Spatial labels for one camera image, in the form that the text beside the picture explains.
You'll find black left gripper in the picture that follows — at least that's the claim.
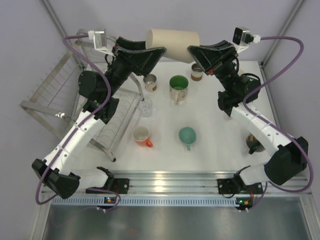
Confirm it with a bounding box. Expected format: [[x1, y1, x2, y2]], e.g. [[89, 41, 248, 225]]
[[104, 36, 166, 97]]

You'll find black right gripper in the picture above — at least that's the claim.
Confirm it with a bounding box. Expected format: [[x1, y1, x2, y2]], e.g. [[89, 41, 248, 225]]
[[186, 40, 238, 94]]

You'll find tall beige cup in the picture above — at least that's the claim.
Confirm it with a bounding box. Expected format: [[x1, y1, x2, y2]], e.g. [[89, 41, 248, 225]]
[[145, 28, 200, 64]]

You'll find teal green mug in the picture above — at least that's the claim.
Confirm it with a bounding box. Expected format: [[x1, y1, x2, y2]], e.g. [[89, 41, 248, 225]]
[[178, 126, 197, 151]]

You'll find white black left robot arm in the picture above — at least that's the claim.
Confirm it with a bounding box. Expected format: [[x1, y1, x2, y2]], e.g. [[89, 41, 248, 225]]
[[31, 31, 167, 199]]

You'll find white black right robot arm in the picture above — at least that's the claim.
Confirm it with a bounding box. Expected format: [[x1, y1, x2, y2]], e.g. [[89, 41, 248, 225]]
[[188, 40, 313, 193]]

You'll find stainless steel dish rack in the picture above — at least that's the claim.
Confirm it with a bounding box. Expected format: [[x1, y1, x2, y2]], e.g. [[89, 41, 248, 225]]
[[19, 28, 146, 163]]

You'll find steel cup with cork base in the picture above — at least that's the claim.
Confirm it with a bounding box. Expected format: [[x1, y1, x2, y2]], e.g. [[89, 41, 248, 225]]
[[190, 63, 203, 82]]

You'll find steel cup with brown band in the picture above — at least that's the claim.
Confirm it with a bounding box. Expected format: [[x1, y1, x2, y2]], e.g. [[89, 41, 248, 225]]
[[143, 74, 157, 93]]

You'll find floral mug green inside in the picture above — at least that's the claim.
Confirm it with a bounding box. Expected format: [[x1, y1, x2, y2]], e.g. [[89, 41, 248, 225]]
[[169, 75, 189, 105]]

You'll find clear glass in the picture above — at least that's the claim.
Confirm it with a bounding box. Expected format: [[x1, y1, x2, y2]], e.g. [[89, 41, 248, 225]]
[[137, 97, 153, 118]]

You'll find orange mug white inside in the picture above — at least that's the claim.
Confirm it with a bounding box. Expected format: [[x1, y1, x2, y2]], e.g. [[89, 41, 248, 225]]
[[132, 126, 153, 148]]

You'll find dark brown mug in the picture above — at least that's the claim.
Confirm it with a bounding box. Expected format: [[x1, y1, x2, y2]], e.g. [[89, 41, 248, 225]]
[[246, 133, 265, 155]]

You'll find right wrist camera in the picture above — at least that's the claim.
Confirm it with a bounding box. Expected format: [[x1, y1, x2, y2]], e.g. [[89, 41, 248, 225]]
[[232, 27, 262, 54]]

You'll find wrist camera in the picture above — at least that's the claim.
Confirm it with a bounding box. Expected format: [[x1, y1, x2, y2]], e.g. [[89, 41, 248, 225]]
[[88, 30, 117, 57], [232, 27, 262, 54]]

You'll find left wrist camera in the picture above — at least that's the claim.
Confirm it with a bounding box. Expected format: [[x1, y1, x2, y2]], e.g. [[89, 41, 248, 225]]
[[88, 30, 117, 57]]

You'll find aluminium mounting rail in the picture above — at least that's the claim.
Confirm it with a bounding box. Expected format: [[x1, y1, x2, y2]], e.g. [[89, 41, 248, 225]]
[[42, 169, 311, 196]]

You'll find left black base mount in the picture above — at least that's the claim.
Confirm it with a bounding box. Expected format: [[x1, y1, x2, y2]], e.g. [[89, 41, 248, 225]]
[[85, 166, 130, 194]]

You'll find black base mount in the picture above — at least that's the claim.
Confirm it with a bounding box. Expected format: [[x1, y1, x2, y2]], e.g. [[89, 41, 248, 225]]
[[217, 169, 250, 197], [85, 166, 130, 194]]

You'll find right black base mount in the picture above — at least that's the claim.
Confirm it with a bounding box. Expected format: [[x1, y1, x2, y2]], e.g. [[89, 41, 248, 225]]
[[217, 169, 250, 197]]

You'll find perforated cable duct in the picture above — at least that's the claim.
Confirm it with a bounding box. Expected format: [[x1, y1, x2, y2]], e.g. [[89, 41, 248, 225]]
[[51, 195, 241, 207]]

